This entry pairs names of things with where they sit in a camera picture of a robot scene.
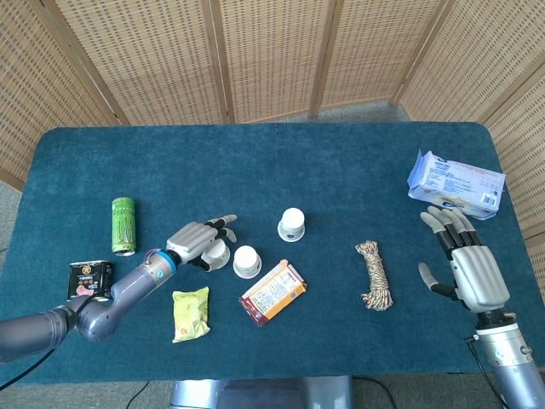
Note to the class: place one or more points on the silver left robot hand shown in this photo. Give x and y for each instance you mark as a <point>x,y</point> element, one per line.
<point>189,238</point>

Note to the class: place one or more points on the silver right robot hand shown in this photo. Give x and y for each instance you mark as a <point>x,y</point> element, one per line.
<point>479,277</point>

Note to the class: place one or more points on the white cup blue-green flower print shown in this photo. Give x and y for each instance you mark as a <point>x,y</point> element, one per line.
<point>217,255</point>

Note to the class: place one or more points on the white cup green fern print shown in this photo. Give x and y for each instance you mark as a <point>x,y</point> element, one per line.
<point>246,257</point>

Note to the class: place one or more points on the white cup large blue flower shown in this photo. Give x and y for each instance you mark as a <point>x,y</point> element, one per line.
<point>291,223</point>

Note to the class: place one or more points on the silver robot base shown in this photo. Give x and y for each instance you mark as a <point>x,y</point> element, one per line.
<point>255,396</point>

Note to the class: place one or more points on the green energy drink can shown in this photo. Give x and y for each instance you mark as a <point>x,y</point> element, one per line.
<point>124,226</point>

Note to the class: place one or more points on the yellow-green snack bag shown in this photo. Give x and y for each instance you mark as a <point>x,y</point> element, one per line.
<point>191,315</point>

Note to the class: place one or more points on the blue-white tissue pack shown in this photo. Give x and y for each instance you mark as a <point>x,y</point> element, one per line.
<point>455,185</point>

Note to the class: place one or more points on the blue felt table cover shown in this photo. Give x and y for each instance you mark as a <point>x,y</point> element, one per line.
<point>255,170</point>

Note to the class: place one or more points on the orange and maroon cardboard box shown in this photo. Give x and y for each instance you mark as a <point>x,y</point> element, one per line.
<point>272,294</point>

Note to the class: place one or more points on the black luncheon meat tin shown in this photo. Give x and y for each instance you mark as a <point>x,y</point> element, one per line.
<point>87,277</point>

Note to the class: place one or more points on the woven bamboo folding screen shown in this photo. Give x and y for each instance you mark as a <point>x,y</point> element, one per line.
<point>272,51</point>

